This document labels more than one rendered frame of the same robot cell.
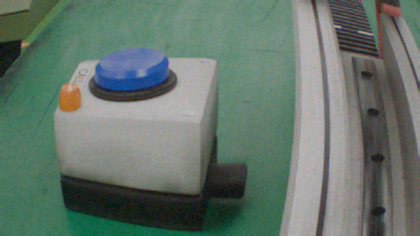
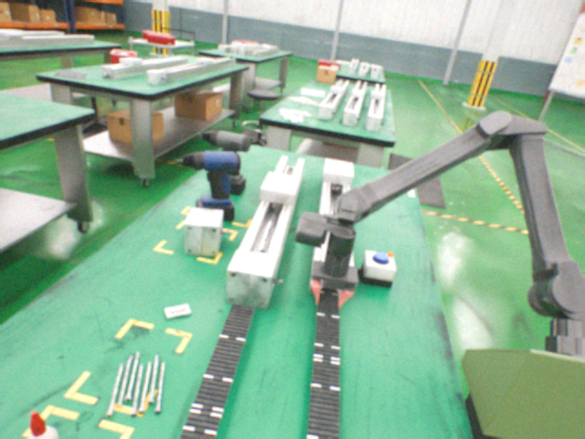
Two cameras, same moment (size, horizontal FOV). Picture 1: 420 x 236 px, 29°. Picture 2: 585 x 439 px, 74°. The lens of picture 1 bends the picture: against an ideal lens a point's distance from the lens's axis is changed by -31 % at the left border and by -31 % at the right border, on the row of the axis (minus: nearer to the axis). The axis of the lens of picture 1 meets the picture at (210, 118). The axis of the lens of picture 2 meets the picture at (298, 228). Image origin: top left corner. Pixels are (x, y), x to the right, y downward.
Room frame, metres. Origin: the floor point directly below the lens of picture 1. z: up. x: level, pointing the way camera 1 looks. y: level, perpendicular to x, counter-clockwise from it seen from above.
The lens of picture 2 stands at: (1.38, -0.24, 1.38)
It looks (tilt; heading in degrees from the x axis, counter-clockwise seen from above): 28 degrees down; 177
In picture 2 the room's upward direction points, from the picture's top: 8 degrees clockwise
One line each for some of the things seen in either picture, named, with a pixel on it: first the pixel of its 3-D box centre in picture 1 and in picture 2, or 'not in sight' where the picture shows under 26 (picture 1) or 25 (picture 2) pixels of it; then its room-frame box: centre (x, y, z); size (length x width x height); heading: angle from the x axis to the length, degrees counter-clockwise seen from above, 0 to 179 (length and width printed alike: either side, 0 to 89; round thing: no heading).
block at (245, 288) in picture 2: not in sight; (257, 279); (0.62, -0.28, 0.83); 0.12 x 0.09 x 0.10; 85
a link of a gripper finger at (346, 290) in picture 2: not in sight; (336, 290); (0.65, -0.09, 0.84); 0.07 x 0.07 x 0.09; 85
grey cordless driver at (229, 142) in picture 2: not in sight; (221, 161); (0.01, -0.48, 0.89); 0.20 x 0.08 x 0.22; 79
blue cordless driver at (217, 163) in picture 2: not in sight; (207, 185); (0.25, -0.49, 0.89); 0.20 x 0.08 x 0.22; 108
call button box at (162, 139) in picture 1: (144, 140); (375, 268); (0.48, 0.03, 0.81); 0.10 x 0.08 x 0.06; 85
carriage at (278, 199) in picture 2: not in sight; (280, 191); (0.18, -0.26, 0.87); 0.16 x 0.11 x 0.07; 175
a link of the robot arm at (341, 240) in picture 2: not in sight; (338, 240); (0.64, -0.11, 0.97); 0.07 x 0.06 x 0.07; 77
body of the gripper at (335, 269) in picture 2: not in sight; (336, 263); (0.65, -0.11, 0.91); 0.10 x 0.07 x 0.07; 85
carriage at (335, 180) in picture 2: not in sight; (337, 175); (-0.05, -0.04, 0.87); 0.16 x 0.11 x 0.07; 175
